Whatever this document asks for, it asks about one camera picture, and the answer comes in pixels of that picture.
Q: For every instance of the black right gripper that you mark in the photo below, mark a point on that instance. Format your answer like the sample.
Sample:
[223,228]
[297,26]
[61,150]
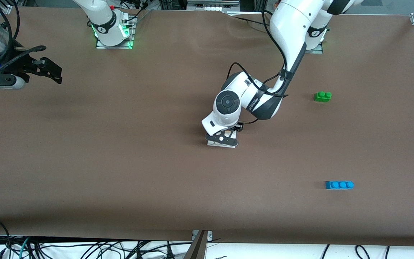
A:
[17,65]

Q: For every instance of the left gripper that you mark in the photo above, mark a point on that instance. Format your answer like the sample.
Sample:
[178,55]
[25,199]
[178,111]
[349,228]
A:
[239,128]

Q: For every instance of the white studded base plate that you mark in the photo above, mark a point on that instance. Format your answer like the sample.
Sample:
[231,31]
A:
[225,145]

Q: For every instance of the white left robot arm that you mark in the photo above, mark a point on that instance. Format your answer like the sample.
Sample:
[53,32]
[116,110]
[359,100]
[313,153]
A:
[289,32]

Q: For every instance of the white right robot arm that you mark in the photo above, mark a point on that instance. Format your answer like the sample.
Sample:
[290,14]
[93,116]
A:
[102,18]

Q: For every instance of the green two-stud block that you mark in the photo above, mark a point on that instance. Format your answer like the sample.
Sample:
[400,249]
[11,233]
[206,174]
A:
[322,96]

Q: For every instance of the blue three-stud block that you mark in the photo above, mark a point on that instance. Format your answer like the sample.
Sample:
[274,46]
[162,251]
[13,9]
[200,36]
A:
[340,185]

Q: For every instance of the brown paper table cover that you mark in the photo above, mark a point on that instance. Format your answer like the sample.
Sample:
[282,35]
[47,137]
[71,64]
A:
[120,162]

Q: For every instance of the grey power strip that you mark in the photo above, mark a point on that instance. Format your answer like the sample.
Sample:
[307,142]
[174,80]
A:
[212,5]

